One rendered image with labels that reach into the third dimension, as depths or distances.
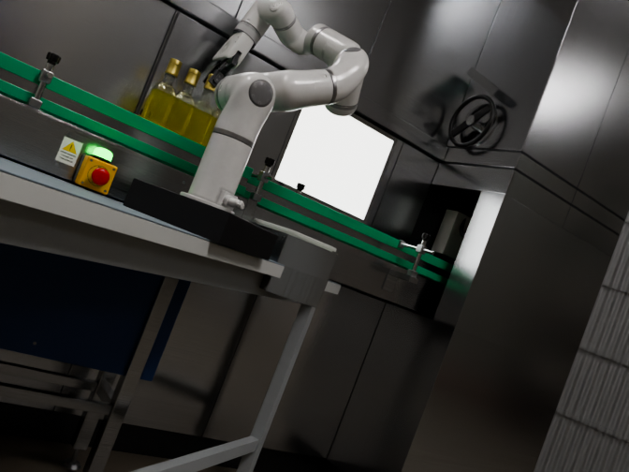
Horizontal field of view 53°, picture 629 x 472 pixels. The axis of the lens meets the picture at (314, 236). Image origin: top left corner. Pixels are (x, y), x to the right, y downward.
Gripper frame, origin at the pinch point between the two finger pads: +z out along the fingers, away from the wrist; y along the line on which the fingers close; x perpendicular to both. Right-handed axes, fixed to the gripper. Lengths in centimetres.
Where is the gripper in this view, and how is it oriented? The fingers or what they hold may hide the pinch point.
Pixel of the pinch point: (213, 79)
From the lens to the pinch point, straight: 185.2
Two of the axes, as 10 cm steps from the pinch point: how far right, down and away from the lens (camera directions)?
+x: 6.6, 5.5, 5.1
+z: -5.5, 8.2, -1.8
